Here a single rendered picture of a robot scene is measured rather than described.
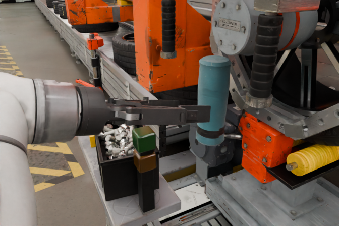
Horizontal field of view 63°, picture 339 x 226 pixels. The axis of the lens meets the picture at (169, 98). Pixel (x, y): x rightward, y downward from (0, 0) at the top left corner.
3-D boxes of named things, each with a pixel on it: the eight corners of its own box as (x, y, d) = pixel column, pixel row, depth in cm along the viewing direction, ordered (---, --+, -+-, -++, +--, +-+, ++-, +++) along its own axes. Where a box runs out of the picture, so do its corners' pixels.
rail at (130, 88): (174, 145, 139) (174, 106, 130) (157, 150, 135) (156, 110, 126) (79, 46, 340) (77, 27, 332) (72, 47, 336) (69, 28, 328)
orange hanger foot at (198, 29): (275, 70, 138) (287, -3, 124) (184, 88, 116) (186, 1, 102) (251, 62, 152) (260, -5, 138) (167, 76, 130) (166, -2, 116)
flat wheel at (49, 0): (79, 7, 688) (77, -3, 679) (52, 8, 650) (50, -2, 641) (69, 5, 735) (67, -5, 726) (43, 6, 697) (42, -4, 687)
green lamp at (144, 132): (157, 149, 57) (156, 132, 56) (138, 154, 56) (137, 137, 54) (149, 140, 60) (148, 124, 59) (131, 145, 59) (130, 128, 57)
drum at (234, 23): (315, 54, 66) (329, -10, 60) (246, 66, 57) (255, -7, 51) (270, 42, 77) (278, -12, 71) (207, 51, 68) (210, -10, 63)
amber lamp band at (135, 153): (157, 169, 59) (157, 153, 58) (139, 174, 58) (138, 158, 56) (150, 159, 62) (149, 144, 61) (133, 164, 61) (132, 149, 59)
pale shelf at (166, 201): (181, 210, 68) (181, 200, 67) (114, 237, 61) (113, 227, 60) (125, 131, 103) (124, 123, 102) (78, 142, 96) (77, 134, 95)
